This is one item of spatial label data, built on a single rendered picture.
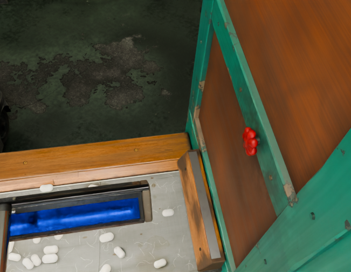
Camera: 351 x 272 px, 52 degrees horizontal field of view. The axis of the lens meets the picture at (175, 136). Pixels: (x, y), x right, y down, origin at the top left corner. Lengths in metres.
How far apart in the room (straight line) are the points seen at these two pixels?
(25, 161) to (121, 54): 1.44
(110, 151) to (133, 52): 1.42
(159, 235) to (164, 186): 0.14
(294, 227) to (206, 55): 0.47
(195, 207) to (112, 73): 1.53
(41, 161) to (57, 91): 1.21
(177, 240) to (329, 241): 0.62
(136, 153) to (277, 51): 0.66
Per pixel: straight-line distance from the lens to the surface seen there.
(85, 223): 0.67
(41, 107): 2.22
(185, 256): 0.98
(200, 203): 0.90
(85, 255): 0.99
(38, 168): 1.09
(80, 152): 1.09
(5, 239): 0.64
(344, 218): 0.38
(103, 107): 2.14
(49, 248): 1.00
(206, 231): 0.88
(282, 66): 0.49
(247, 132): 0.53
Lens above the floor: 1.69
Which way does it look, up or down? 57 degrees down
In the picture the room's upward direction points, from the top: 5 degrees clockwise
